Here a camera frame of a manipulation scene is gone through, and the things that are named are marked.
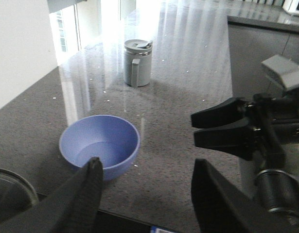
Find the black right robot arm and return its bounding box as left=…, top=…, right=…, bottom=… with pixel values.
left=191, top=91, right=299, bottom=216

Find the white appliance on counter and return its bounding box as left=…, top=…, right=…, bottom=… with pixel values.
left=282, top=0, right=299, bottom=16

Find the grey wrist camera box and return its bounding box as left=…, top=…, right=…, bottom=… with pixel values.
left=261, top=54, right=299, bottom=91

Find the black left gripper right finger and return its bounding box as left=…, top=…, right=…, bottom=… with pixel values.
left=191, top=159, right=299, bottom=233

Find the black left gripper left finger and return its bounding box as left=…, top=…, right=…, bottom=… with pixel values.
left=0, top=157, right=103, bottom=233

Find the light blue plastic bowl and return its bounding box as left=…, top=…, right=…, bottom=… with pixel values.
left=59, top=115, right=141, bottom=181

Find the black glass gas stove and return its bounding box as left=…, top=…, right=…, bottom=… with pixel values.
left=0, top=193, right=203, bottom=233

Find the grey lidded jug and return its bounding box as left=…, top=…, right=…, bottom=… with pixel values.
left=124, top=39, right=153, bottom=87

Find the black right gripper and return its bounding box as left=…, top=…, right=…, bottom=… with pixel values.
left=191, top=93, right=299, bottom=170

